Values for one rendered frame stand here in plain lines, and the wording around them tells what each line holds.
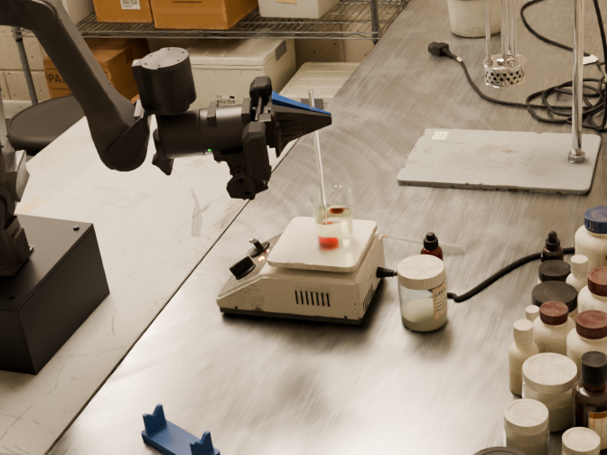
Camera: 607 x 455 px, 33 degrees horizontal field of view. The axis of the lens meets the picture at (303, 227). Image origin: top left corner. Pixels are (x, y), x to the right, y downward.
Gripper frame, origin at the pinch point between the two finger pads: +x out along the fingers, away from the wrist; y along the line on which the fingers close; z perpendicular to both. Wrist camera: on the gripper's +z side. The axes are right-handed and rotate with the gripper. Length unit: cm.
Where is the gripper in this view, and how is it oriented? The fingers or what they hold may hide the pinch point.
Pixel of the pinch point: (303, 121)
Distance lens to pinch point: 125.1
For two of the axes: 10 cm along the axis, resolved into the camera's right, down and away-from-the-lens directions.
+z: 1.2, 8.7, 4.8
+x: 9.9, -1.0, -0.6
